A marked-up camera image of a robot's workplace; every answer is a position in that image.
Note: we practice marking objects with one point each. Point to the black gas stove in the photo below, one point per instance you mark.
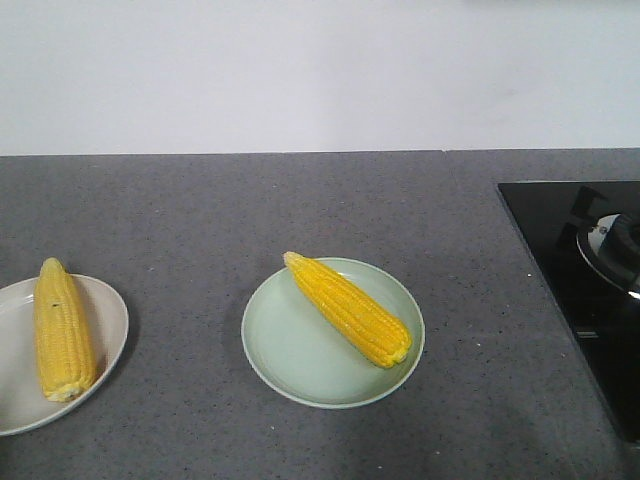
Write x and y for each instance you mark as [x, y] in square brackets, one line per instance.
[584, 238]

